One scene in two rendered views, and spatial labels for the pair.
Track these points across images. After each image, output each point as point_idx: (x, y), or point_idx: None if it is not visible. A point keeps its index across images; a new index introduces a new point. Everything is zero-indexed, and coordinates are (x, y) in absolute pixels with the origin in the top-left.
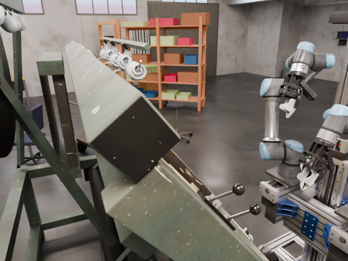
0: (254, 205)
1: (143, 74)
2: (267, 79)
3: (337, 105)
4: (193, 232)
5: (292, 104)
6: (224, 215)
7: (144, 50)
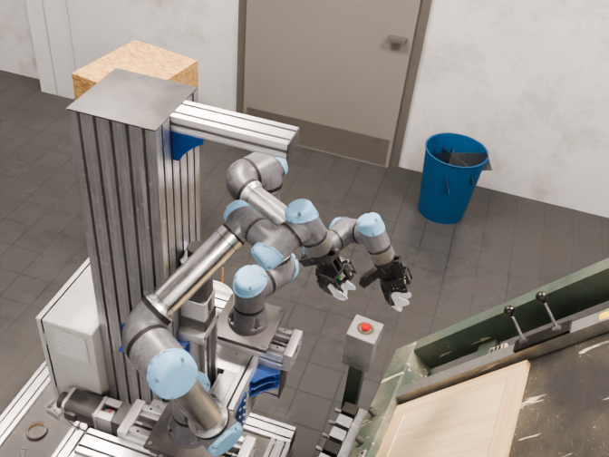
0: (513, 307)
1: None
2: (176, 355)
3: (378, 219)
4: None
5: None
6: (526, 341)
7: None
